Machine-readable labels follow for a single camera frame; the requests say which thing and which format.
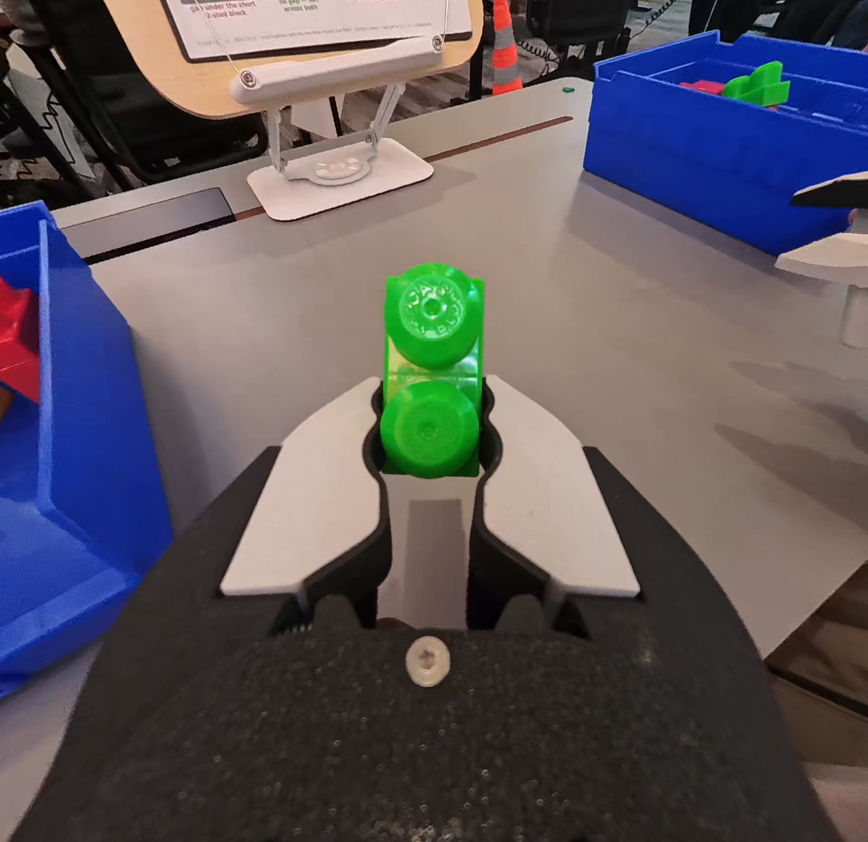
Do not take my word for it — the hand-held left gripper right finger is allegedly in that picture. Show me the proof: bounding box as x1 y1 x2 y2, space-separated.
470 377 641 599

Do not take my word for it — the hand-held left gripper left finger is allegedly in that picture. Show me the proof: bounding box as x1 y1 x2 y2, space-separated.
220 377 394 599

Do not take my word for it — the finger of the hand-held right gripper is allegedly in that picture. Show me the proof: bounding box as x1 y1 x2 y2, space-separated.
794 171 868 208
776 232 868 348

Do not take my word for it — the green double toy block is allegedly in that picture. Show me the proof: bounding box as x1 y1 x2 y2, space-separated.
723 62 790 108
377 262 489 479

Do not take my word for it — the blue plastic bin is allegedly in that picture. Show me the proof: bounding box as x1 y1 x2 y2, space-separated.
0 202 175 700
584 31 868 257

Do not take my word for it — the pile of colourful toy blocks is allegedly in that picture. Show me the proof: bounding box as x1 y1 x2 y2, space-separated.
0 279 44 406

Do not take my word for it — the white document stand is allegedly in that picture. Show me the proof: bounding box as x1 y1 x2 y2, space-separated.
228 35 446 222

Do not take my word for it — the orange traffic cone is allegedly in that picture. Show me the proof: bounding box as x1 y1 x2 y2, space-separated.
489 0 524 97

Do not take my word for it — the wooden clipboard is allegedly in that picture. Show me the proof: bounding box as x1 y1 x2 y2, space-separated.
93 0 485 121

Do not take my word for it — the printed instruction sheet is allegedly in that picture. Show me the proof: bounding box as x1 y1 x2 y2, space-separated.
150 0 476 64

